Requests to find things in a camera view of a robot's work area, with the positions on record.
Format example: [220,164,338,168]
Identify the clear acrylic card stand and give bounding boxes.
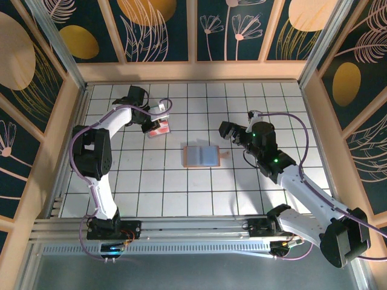
[146,117,172,140]

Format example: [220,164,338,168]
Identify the control board green light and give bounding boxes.
[100,242,125,258]

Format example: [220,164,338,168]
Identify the grey metal sheet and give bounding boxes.
[28,253,363,290]

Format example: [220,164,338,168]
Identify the aluminium side rail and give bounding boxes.
[45,84,91,219]
[301,85,346,214]

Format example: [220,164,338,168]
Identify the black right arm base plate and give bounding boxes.
[247,217,275,242]

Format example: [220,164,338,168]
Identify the aluminium corner post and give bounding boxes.
[23,0,91,91]
[298,0,355,88]

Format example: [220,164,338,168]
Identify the control board orange wires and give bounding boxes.
[270,238,304,258]

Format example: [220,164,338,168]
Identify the aluminium front rail frame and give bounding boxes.
[28,214,362,242]

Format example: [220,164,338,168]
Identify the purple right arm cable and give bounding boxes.
[248,111,387,262]

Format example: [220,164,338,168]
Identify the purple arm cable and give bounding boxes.
[248,111,387,262]
[70,98,174,263]

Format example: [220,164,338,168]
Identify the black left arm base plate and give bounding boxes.
[86,219,143,240]

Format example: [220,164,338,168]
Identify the grey slotted cable duct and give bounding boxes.
[41,241,275,257]

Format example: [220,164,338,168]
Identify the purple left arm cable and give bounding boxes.
[70,98,174,263]

